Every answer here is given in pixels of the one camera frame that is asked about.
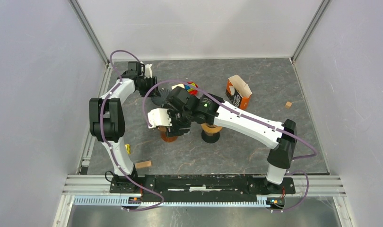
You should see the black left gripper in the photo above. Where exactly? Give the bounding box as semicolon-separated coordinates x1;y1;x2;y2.
137;76;161;98

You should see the dark smoky glass dripper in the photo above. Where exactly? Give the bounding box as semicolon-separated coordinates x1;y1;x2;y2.
151;88;171;106

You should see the orange filter box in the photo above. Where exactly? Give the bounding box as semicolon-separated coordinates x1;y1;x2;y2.
226;74;252;110

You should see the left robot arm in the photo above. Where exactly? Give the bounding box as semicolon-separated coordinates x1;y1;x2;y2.
89;61;157;193

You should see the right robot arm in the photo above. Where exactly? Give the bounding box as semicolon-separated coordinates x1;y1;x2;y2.
165;87;296;193

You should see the amber glass flask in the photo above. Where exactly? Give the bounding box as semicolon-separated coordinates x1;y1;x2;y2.
160;131;178;143

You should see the red toy block base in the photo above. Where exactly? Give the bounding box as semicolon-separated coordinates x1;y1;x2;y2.
185;82;198;96

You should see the white toy block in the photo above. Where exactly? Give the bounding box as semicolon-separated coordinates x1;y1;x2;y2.
171;83;185;90

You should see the small wooden plank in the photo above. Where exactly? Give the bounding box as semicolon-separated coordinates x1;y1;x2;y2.
135;160;152;169

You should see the yellow toy block figure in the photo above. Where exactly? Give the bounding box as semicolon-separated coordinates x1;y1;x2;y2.
125;144;131;155

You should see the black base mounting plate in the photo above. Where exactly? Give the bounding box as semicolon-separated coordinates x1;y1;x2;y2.
110;175;296;203

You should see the small wooden cube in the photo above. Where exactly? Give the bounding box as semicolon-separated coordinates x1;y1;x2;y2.
285;101;292;109

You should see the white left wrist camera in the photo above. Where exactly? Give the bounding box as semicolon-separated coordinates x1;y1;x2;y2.
144;64;153;79

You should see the grey slotted cable duct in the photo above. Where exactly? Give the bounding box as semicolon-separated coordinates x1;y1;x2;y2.
73;195;285;208

